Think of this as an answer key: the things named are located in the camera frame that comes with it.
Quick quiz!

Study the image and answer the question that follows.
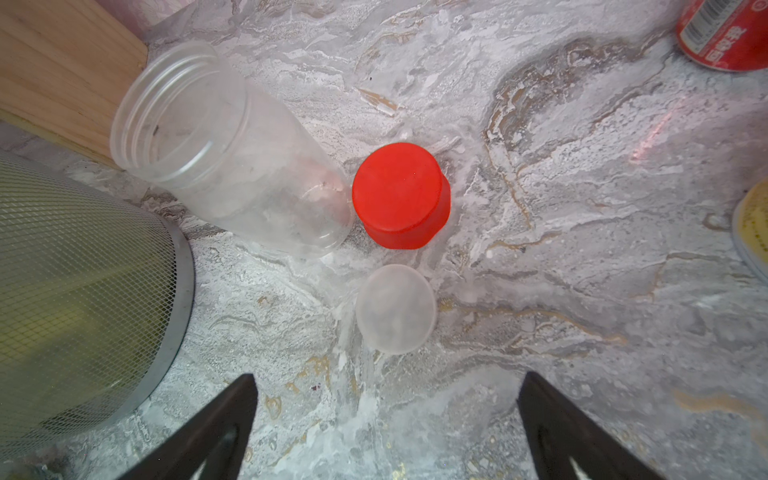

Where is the wooden two-tier shelf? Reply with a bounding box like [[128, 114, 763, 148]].
[[1, 1, 148, 166]]

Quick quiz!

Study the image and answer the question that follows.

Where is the mesh trash bin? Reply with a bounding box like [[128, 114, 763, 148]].
[[1, 153, 195, 461]]

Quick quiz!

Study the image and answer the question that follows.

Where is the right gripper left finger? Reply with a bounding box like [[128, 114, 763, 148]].
[[122, 373, 258, 479]]

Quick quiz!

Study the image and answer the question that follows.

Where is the red soda can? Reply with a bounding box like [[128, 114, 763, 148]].
[[676, 0, 767, 72]]

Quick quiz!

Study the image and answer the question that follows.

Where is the white jar lid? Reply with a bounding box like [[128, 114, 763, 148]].
[[355, 264, 437, 355]]

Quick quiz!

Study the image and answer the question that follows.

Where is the red jar lid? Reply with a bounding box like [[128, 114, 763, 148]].
[[352, 142, 451, 250]]

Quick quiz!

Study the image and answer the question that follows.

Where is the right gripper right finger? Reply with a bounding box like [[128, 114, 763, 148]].
[[517, 371, 660, 479]]

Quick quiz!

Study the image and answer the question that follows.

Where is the clear plastic jar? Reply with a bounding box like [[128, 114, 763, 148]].
[[110, 41, 355, 257]]

